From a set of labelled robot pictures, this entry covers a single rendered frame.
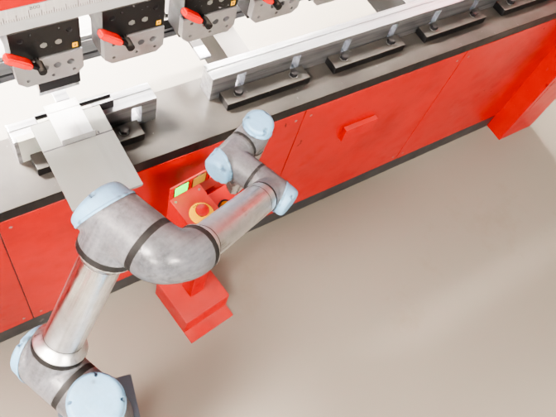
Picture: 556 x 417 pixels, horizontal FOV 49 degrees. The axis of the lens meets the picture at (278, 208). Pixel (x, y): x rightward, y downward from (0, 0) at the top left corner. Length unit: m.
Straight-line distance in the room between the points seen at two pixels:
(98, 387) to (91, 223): 0.39
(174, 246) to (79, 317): 0.28
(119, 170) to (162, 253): 0.53
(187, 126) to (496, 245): 1.75
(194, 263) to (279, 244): 1.57
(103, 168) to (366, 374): 1.44
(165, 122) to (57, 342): 0.76
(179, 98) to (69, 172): 0.46
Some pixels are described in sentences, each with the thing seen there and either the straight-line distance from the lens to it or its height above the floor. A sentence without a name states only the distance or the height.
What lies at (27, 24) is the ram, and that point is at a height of 1.35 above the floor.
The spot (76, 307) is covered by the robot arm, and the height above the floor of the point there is 1.15.
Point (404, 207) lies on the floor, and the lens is 2.94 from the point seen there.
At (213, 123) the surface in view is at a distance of 1.82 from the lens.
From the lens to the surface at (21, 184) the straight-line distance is 1.71.
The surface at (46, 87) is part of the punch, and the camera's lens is 1.57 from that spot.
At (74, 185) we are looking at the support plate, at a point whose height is 1.00.
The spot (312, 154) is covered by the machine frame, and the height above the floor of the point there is 0.50.
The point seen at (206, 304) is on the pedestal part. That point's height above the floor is 0.12.
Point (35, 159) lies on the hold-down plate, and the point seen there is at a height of 0.90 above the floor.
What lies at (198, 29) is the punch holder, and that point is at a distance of 1.58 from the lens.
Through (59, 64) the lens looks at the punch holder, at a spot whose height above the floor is 1.22.
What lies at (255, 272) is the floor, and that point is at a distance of 2.57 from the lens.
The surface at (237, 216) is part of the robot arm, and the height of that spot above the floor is 1.26.
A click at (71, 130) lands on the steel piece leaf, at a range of 1.63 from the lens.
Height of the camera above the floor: 2.33
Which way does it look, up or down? 58 degrees down
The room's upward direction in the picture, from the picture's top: 23 degrees clockwise
